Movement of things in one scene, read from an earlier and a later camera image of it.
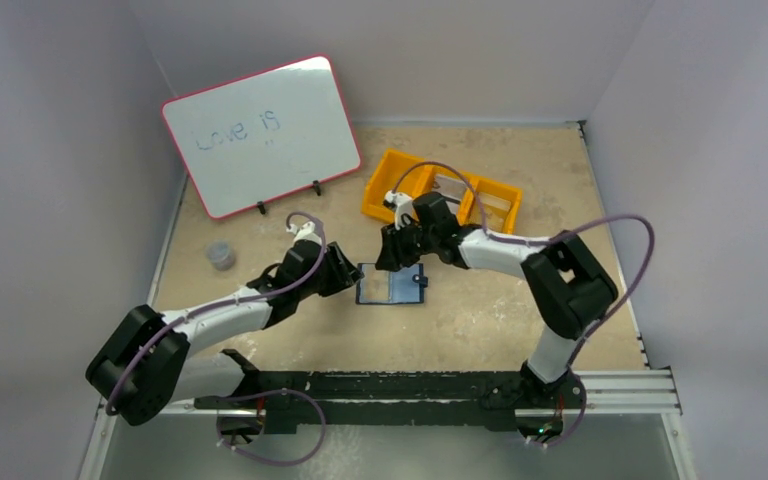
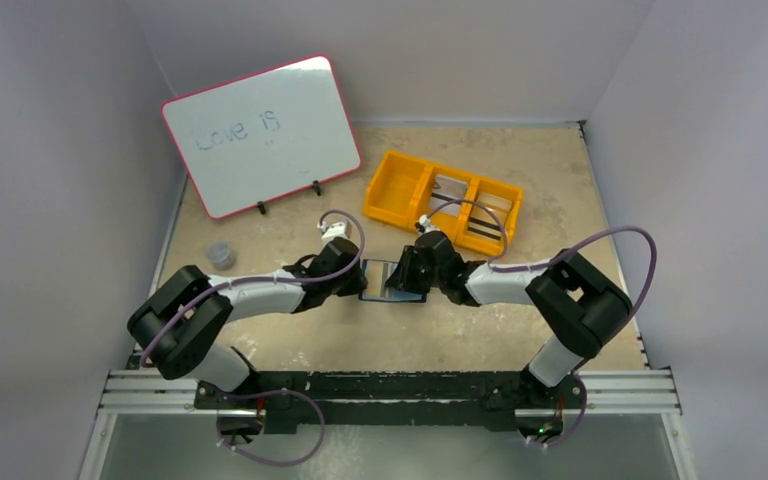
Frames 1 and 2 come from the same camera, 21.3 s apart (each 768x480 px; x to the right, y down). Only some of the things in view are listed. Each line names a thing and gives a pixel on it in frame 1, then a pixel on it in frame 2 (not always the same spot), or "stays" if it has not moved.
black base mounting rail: (498, 401) stays
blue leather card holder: (387, 287) stays
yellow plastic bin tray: (490, 205) stays
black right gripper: (396, 241) → (414, 270)
